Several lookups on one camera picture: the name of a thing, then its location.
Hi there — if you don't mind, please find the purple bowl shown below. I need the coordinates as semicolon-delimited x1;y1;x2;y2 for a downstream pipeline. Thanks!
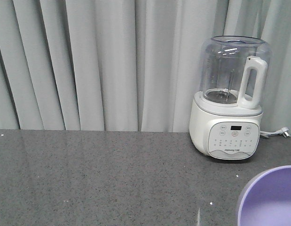
236;165;291;226

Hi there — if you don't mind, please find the grey pleated curtain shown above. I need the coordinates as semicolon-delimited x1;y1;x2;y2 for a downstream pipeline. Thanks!
0;0;291;132

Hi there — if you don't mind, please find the white blender with clear jar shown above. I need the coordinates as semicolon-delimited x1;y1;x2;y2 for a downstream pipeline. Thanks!
189;36;272;160

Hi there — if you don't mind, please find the white power cord with plug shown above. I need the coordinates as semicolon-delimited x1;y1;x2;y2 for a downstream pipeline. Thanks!
259;127;291;139

